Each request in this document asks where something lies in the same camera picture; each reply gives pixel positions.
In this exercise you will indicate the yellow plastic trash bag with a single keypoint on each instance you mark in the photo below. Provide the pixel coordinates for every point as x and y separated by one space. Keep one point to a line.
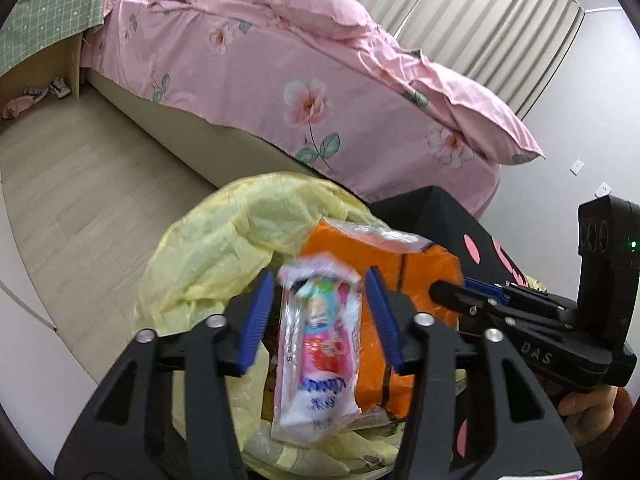
225 240

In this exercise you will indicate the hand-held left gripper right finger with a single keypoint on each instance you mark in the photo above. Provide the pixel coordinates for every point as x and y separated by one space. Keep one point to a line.
382 320

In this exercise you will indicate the white and pink snack packet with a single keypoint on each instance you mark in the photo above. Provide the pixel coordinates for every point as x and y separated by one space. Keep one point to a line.
315 360

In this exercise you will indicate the white wall socket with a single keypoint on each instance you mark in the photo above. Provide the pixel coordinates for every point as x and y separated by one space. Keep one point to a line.
577 166
602 190

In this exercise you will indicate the green checked cloth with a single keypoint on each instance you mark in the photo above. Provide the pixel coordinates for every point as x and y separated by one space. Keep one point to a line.
50 15

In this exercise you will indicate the orange snack packet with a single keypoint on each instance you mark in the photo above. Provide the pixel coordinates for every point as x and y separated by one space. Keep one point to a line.
435 265

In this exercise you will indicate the beige bed base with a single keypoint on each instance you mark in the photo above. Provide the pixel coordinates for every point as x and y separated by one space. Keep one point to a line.
175 130

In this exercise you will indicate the beige pleated curtain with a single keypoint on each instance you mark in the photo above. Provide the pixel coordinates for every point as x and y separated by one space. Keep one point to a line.
480 15

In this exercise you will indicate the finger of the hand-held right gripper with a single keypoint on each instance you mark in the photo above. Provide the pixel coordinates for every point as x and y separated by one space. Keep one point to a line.
487 290
450 297

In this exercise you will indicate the pink floral duvet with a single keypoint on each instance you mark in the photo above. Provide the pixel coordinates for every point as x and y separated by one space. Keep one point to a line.
310 5

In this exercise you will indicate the person's right forearm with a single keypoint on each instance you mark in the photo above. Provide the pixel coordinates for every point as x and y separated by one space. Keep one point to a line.
627 402

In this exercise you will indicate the pink floral bed sheet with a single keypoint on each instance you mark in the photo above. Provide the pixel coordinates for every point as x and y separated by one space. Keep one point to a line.
210 70

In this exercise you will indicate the white sneaker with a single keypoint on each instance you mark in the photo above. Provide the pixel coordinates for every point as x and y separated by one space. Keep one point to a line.
36 94
61 87

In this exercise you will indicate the person's right hand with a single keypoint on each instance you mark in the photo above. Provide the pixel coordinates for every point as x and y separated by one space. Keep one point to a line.
590 410

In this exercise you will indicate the black table with pink dots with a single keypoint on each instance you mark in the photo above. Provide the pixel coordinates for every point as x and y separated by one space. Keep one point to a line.
440 220

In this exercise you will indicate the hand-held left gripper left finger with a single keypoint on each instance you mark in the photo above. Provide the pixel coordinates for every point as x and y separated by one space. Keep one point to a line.
257 320

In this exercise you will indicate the pink slipper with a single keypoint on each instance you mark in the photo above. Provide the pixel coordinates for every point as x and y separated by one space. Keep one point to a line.
17 106

